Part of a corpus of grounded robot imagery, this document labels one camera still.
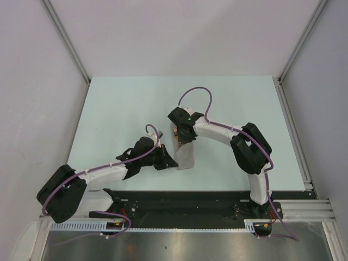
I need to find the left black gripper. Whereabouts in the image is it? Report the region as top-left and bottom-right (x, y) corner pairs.
(140, 144), (178, 170)

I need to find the grey cloth napkin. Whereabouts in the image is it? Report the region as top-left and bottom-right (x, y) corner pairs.
(170, 123), (195, 170)

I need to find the copper fork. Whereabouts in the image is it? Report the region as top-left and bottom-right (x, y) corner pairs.
(173, 127), (179, 142)

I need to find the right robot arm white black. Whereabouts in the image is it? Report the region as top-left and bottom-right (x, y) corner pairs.
(168, 106), (273, 218)

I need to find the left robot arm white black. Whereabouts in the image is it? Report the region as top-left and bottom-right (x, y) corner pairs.
(36, 136), (178, 223)

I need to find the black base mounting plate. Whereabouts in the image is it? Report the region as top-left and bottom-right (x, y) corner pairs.
(89, 190), (318, 229)

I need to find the white slotted cable duct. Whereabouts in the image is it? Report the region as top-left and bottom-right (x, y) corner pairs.
(50, 219), (269, 233)

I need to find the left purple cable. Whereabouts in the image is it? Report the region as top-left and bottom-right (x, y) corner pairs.
(42, 124), (161, 247)

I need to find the aluminium front rail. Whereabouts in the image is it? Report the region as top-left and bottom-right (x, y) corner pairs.
(39, 198), (337, 221)

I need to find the right aluminium corner post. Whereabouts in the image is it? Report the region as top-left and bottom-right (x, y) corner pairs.
(278, 0), (331, 83)

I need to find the aluminium corner post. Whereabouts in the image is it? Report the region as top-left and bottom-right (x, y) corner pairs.
(278, 0), (331, 83)
(40, 0), (91, 85)

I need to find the left aluminium corner post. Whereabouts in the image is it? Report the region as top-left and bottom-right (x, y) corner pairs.
(40, 0), (91, 85)

